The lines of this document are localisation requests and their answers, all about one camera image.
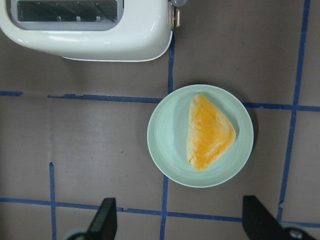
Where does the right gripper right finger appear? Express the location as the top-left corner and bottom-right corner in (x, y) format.
(242, 195), (314, 240)

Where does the triangular toast on plate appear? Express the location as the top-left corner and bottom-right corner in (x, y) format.
(186, 93), (236, 171)

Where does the light green plate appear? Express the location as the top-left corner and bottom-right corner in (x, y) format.
(147, 84), (254, 188)

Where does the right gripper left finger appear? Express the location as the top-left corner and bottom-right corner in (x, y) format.
(66, 197), (118, 240)

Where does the white toaster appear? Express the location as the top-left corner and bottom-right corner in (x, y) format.
(0, 0), (181, 62)

